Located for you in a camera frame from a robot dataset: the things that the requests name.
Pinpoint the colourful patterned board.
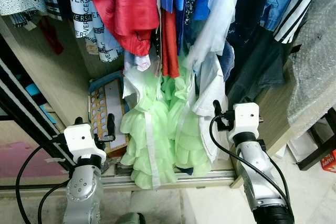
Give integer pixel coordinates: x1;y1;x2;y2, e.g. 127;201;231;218
88;74;130;157

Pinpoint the white shirt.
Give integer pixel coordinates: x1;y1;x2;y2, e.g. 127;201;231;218
190;54;230;163

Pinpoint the light green ruffled dress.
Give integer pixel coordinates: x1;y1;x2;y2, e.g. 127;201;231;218
120;59;215;189

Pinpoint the dark grey garment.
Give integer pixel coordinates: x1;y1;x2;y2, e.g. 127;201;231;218
226;25;290;108

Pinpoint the orange printed box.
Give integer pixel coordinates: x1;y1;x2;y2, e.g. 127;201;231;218
320;150;336;173

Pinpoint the narrow orange red garment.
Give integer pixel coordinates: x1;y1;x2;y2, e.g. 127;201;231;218
160;9;181;79

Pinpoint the white box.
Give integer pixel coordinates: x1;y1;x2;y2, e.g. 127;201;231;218
286;130;322;164

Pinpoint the silver left robot leg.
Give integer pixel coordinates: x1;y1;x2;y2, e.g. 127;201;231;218
115;212;146;224

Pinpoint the white sheer garment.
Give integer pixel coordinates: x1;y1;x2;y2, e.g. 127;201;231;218
185;0;245;73

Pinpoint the white black lettered garment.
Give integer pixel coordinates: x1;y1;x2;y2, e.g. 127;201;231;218
45;0;125;63

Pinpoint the bubble wrap sheet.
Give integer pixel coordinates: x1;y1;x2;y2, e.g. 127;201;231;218
286;0;336;126

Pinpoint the navy garment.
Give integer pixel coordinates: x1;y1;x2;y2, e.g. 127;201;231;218
226;0;279;46

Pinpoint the red jacket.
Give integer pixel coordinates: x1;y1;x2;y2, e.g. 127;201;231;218
86;0;161;57

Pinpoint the black white striped garment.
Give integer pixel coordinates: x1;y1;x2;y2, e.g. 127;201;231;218
273;0;326;44

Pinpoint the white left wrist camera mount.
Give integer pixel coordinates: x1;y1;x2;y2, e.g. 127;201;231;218
63;123;107;165

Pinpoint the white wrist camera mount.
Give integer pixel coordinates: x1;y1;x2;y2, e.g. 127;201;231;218
231;102;262;141
63;123;107;165

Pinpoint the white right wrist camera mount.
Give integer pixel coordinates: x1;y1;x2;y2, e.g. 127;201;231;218
231;102;262;141

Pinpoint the metal wardrobe rail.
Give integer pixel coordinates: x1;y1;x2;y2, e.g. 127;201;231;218
0;169;237;190

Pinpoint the black sliding door frame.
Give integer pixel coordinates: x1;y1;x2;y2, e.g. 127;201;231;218
0;35;74;171

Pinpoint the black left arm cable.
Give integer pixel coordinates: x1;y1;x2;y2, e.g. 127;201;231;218
15;144;71;224

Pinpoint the black table frame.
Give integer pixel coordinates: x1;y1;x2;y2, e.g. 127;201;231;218
297;108;336;171

